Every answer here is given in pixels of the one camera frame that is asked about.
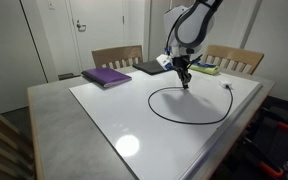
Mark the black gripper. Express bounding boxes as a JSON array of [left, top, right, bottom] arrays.
[[172, 54, 193, 90]]

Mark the white charger power adapter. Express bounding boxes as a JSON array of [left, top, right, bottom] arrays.
[[219, 79, 233, 90]]

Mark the black charger cable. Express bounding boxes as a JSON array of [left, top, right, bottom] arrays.
[[147, 84, 234, 126]]

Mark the yellow green folded cloth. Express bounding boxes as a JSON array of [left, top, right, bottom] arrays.
[[189, 63, 220, 76]]

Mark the blue folded cloth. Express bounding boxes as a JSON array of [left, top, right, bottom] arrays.
[[197, 60, 218, 69]]

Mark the light wooden chair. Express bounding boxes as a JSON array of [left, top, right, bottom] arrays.
[[202, 44, 265, 76]]

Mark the white closet door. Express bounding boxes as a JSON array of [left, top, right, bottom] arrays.
[[149, 0, 169, 62]]

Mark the white whiteboard panel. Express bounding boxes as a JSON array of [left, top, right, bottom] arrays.
[[69, 65, 263, 180]]

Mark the brown wooden chair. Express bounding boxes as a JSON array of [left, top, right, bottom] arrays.
[[91, 44, 144, 70]]

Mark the purple notebook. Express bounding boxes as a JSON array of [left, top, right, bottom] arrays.
[[81, 67, 133, 89]]

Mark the dark wooden slatted chair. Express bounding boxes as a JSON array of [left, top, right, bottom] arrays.
[[0, 101, 38, 180]]

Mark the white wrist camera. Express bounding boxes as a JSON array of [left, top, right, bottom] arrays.
[[156, 54, 174, 71]]

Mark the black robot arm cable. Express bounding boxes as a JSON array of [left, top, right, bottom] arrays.
[[164, 9, 203, 68]]

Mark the orange clamp handle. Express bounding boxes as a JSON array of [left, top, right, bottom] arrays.
[[276, 121, 288, 132], [259, 161, 285, 178]]

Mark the silver door lever handle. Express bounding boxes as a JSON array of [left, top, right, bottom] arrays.
[[75, 19, 87, 33]]

